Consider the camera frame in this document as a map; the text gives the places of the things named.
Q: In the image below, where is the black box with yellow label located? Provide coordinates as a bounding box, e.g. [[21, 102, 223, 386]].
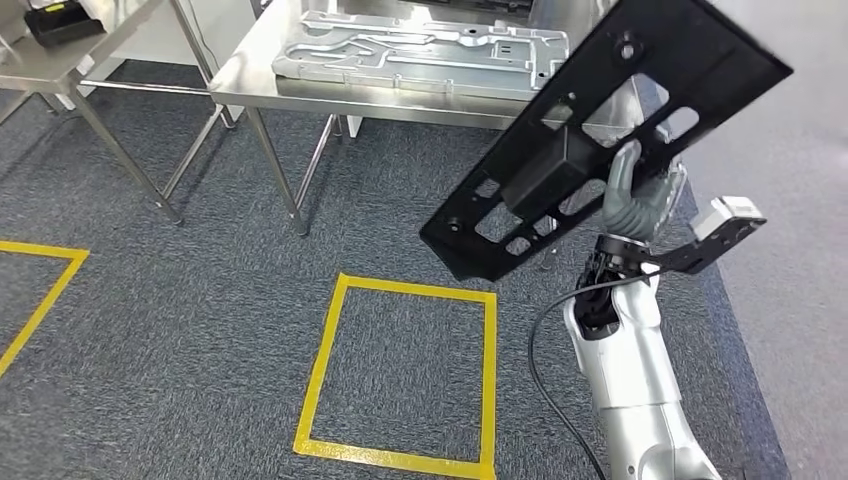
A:
[[24, 0, 107, 49]]

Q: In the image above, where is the steel workbench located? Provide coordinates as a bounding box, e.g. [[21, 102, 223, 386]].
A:
[[208, 0, 647, 273]]

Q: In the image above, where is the yellow floor tape square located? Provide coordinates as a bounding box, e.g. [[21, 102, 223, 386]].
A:
[[293, 272, 498, 480], [0, 240, 91, 379]]

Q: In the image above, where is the small steel table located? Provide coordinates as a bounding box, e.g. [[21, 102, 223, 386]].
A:
[[0, 0, 236, 227]]

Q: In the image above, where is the silver stamped metal panel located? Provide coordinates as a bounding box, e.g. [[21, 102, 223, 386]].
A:
[[271, 9, 571, 102]]

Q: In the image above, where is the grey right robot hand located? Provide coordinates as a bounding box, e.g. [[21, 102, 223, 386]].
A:
[[601, 140, 688, 243]]

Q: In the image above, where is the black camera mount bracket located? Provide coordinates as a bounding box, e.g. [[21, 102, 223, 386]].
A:
[[592, 218, 766, 276]]

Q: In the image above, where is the black plastic plate bracket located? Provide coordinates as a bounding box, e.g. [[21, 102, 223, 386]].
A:
[[419, 0, 794, 283]]

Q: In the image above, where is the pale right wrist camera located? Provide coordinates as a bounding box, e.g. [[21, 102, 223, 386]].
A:
[[690, 195, 766, 241]]

